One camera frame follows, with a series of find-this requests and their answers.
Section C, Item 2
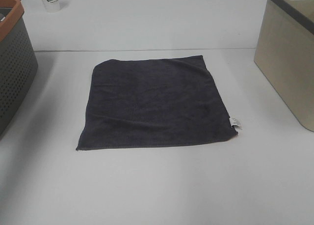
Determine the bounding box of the dark grey towel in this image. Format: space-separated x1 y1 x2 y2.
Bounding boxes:
77 55 237 151

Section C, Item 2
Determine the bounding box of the beige storage bin grey rim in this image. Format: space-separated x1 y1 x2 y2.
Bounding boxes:
254 0 314 131

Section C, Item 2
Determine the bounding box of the grey perforated basket orange rim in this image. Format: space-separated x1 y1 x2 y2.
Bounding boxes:
0 0 38 134

